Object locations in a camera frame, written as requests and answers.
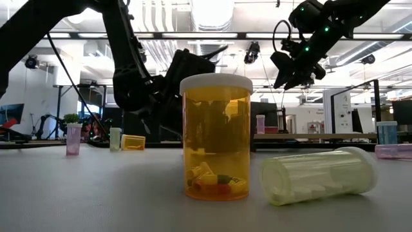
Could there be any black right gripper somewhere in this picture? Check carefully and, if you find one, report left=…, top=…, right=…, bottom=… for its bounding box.
left=270, top=48, right=326, bottom=91

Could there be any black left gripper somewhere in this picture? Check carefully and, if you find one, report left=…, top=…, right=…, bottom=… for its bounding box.
left=141, top=47, right=216, bottom=138

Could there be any green medicine bottle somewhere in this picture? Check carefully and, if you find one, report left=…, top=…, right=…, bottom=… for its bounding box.
left=259, top=146, right=380, bottom=206
left=109, top=127, right=122, bottom=153

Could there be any blue medicine bottle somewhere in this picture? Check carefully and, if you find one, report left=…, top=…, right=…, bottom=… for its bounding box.
left=376, top=121, right=398, bottom=145

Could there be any large orange medicine bottle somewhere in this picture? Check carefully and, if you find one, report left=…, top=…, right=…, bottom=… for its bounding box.
left=179, top=73, right=254, bottom=202

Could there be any wooden shelf board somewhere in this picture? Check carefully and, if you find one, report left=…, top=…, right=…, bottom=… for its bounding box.
left=250, top=133, right=378, bottom=140

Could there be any black cabinet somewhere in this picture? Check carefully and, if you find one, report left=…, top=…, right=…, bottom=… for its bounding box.
left=250, top=101, right=279, bottom=128

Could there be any white column with signs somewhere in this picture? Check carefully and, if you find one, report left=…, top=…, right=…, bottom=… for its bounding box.
left=323, top=88, right=353, bottom=135

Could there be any narrow black monitor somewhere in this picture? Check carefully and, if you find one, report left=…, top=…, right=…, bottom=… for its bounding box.
left=350, top=108, right=364, bottom=134

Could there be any person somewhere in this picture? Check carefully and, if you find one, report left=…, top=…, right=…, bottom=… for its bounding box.
left=82, top=114, right=109, bottom=141

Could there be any green potted plant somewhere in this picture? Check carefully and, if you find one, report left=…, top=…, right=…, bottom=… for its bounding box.
left=62, top=113, right=81, bottom=125

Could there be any black high table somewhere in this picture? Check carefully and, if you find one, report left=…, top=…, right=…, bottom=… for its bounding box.
left=53, top=83, right=108, bottom=142

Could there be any wide black monitor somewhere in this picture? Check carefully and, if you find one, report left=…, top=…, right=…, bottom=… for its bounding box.
left=391, top=99, right=412, bottom=126

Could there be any grey table mat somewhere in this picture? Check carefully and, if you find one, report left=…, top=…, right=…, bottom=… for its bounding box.
left=0, top=143, right=412, bottom=232

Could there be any black beam with light strips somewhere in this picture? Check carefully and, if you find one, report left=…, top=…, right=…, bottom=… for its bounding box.
left=44, top=31, right=412, bottom=41

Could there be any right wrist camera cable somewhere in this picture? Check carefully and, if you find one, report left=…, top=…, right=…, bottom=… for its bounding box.
left=272, top=19, right=293, bottom=54

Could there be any black ceiling-mounted camera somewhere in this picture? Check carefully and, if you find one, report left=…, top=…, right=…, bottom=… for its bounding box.
left=24, top=54, right=40, bottom=70
left=243, top=41, right=261, bottom=65
left=360, top=53, right=376, bottom=65

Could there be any black metal table frame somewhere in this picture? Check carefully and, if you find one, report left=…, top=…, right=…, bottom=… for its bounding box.
left=0, top=140, right=377, bottom=151

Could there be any black partition wall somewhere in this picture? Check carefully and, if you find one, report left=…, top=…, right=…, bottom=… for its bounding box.
left=102, top=106, right=183, bottom=143

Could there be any white rectangular ceiling duct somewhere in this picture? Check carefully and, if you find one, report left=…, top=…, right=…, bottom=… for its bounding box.
left=82, top=40, right=113, bottom=84

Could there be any black shelf end frame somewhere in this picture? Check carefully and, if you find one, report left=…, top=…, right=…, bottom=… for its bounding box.
left=330, top=79, right=383, bottom=145

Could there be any silver round ceiling duct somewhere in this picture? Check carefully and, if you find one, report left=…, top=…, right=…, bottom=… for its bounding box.
left=189, top=0, right=236, bottom=75

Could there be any long black arm cable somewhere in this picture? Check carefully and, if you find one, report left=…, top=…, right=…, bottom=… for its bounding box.
left=46, top=32, right=109, bottom=142

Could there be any dark wall screen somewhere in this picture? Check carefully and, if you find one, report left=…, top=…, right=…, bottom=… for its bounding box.
left=0, top=103, right=25, bottom=126

